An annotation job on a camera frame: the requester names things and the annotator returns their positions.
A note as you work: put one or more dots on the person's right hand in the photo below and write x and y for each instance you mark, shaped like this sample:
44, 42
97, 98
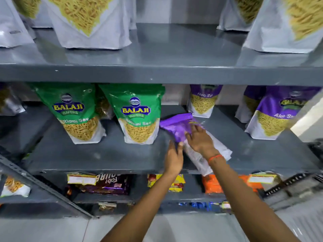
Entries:
200, 143

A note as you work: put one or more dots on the person's left hand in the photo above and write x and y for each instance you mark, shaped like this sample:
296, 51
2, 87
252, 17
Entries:
173, 161

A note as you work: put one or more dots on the person's left thumb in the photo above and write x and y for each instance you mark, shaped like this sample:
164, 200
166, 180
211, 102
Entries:
180, 147

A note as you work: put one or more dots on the person's right thumb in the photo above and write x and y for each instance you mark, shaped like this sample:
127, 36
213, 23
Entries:
188, 137

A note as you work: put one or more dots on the purple and white snack packet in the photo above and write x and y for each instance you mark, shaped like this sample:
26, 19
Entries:
176, 125

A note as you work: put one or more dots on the person's left forearm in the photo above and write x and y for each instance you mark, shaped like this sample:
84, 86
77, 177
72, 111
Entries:
141, 211

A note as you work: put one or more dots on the person's right forearm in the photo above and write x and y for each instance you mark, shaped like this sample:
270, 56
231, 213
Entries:
244, 199

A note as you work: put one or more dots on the red thread wristband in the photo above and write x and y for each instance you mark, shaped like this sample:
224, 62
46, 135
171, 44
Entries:
215, 157

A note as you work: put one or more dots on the yellow and red packet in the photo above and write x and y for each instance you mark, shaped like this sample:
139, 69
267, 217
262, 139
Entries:
176, 183

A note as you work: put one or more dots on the purple sev snack packet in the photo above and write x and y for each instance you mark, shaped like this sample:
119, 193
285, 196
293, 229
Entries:
204, 100
280, 115
249, 100

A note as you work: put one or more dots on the green sev snack packet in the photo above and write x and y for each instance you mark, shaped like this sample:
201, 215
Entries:
103, 107
73, 108
137, 110

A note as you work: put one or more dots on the blue wrapper packet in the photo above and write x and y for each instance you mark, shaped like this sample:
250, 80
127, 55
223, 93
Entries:
199, 206

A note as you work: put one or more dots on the grey metal shelf rack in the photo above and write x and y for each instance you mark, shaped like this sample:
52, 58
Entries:
161, 73

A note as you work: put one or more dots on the brown biscuit packet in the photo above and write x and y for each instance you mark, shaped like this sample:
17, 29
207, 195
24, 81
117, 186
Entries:
111, 185

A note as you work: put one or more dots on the yellow labelled packet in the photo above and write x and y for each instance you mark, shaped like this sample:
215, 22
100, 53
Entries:
262, 178
80, 178

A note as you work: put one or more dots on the small brown packet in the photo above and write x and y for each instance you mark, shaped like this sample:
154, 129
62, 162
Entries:
107, 206

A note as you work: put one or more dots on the black perforated metal bar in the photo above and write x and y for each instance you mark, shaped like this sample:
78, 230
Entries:
290, 182

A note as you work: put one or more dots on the white sev snack packet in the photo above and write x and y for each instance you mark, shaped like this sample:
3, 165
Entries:
239, 12
85, 20
10, 25
31, 10
285, 25

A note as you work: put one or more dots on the grey slotted angle bar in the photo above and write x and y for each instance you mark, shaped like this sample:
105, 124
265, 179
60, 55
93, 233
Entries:
50, 189

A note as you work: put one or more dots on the white and orange snack packet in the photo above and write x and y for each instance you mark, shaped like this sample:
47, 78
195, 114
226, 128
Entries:
14, 187

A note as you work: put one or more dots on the dark clear snack packet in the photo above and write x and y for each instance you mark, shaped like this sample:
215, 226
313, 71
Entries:
10, 100

